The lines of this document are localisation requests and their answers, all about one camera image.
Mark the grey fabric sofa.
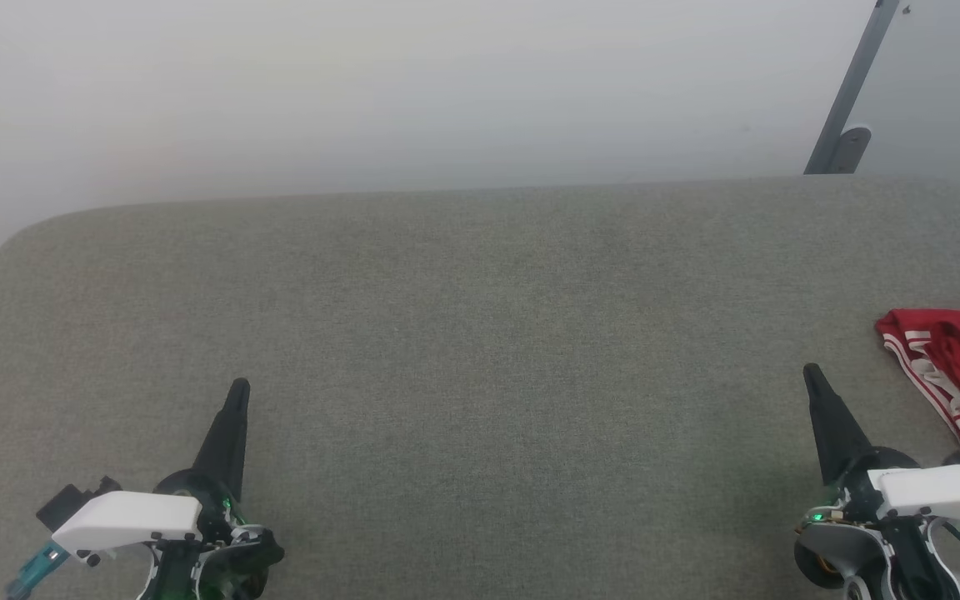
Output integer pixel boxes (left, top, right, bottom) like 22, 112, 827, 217
0, 175, 960, 600

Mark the left gripper white band body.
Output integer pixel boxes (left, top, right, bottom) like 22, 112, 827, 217
51, 468, 244, 556

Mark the teal cable connector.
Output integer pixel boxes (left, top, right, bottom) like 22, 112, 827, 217
5, 540, 71, 600

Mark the right gripper white band body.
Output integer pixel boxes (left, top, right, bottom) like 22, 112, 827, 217
840, 447, 960, 523

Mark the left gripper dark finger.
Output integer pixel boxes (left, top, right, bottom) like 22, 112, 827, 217
191, 378, 253, 503

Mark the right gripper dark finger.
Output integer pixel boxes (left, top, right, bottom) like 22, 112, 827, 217
803, 362, 874, 486

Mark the grey pole bracket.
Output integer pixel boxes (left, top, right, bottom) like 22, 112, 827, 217
830, 125, 873, 174

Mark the grey metal pole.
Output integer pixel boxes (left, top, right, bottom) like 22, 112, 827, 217
804, 0, 900, 175

